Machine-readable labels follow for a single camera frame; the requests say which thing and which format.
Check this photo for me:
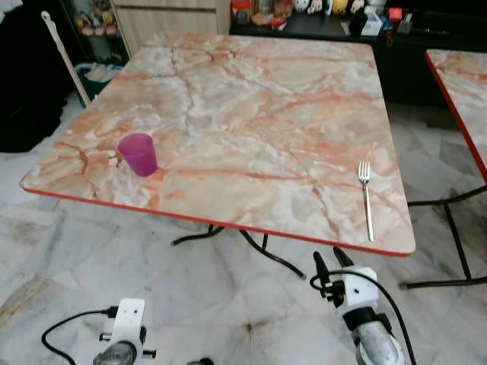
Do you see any silver metal fork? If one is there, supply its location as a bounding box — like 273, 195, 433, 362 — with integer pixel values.
358, 160, 376, 243

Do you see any marble-top folding table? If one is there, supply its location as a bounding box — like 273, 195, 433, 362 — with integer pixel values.
21, 32, 416, 279
399, 49, 487, 290

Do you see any purple plastic cup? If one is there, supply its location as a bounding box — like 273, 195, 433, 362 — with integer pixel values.
118, 133, 159, 177

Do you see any white small box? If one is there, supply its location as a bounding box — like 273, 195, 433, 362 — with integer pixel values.
361, 11, 384, 37

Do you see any red-lid plastic jar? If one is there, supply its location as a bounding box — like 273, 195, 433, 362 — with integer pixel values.
231, 0, 252, 25

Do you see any light wooden cabinet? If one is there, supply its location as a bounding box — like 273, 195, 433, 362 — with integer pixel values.
110, 0, 233, 58

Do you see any green storage bin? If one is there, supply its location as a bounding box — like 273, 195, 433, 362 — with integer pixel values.
76, 62, 123, 101

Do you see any glass shelf with figurines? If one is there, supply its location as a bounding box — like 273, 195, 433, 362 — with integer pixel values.
65, 0, 129, 65

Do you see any black fabric heap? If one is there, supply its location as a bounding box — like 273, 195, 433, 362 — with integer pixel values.
0, 0, 77, 153

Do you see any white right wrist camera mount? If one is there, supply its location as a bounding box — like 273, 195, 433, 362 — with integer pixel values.
335, 266, 379, 329

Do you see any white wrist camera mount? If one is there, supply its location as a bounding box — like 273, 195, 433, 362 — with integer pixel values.
335, 266, 379, 329
101, 299, 147, 348

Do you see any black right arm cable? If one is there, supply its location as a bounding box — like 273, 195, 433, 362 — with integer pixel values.
308, 270, 418, 365

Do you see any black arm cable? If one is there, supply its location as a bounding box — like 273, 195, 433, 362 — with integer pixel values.
40, 306, 119, 365
308, 270, 418, 365

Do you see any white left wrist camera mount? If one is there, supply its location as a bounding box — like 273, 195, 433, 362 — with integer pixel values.
101, 299, 147, 348

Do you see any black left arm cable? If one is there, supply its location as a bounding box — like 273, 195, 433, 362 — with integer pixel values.
40, 306, 119, 365

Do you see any beige-handled broom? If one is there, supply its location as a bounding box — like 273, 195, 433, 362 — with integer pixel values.
40, 11, 91, 107

